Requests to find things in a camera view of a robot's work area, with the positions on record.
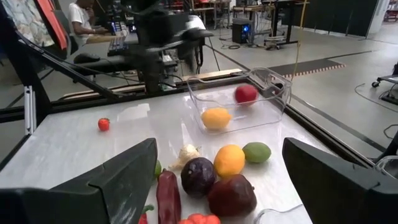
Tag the black desk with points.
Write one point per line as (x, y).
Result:
(289, 4)

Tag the long red pepper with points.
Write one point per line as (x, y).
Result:
(168, 199)

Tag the open laptop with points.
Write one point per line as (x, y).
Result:
(119, 39)

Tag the green lime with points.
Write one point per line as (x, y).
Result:
(257, 152)

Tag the small green vegetable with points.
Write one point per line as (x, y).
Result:
(158, 169)

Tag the black striped floor mat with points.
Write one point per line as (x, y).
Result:
(306, 66)

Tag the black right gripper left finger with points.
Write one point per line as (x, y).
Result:
(93, 199)

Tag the small red tomato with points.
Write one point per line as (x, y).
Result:
(104, 124)

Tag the yellow lemon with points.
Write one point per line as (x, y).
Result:
(216, 118)

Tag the patterned board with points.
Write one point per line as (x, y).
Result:
(28, 21)

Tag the rolling cart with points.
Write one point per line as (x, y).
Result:
(387, 79)

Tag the small red chili green stem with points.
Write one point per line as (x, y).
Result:
(144, 217)

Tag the red bell pepper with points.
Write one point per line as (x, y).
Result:
(200, 219)

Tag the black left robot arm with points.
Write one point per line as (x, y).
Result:
(155, 31)

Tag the black rig frame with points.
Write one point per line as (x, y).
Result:
(21, 59)

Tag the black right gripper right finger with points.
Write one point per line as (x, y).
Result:
(335, 193)

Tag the clear plastic fruit bin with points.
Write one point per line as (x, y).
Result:
(267, 115)

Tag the person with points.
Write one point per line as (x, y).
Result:
(77, 18)

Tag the orange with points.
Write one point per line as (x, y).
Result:
(229, 160)

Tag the black computer tower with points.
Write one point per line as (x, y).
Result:
(242, 31)

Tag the white garlic bulb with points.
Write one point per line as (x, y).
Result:
(186, 154)

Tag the dark purple eggplant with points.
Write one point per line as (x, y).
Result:
(198, 177)

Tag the silver metal bracket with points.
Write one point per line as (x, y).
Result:
(29, 109)

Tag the orange-red panel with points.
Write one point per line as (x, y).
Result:
(54, 21)

